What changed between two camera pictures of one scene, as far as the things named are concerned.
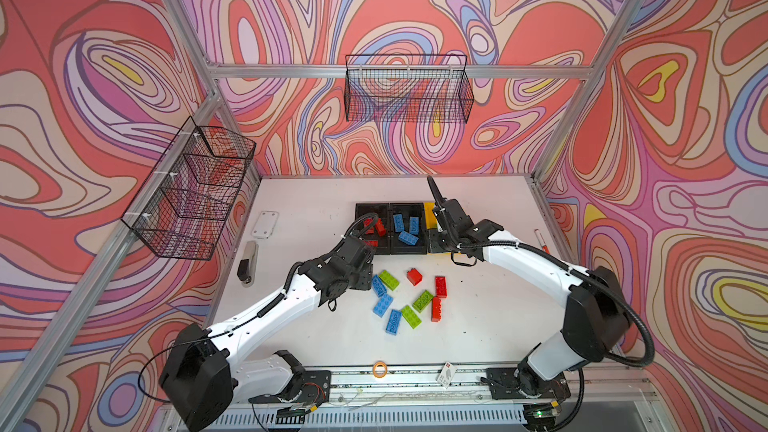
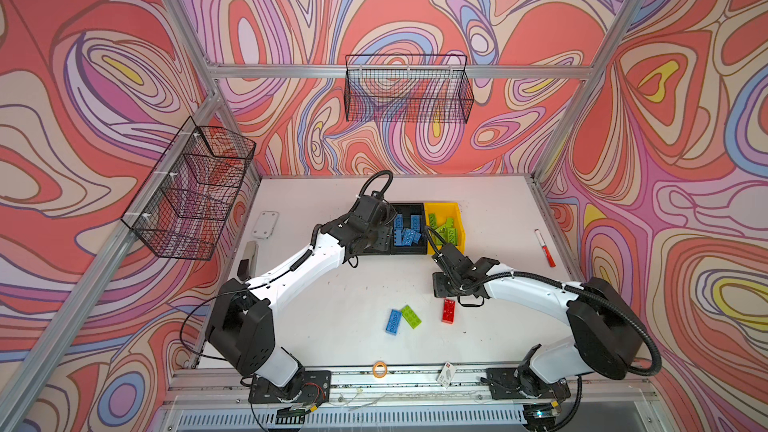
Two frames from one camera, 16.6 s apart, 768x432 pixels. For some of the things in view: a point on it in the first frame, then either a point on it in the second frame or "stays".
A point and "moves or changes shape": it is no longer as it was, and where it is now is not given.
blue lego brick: [393, 322] stays
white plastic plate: [265, 224] stays
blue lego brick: [408, 238] stays
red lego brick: [436, 313] -> [448, 314]
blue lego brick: [398, 222] stays
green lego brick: [424, 300] moves or changes shape
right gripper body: [442, 242] -> [447, 285]
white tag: [446, 374] stays
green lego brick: [410, 317] stays
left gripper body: [361, 281] -> [379, 239]
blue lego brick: [414, 225] stays
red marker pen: [541, 241] stays
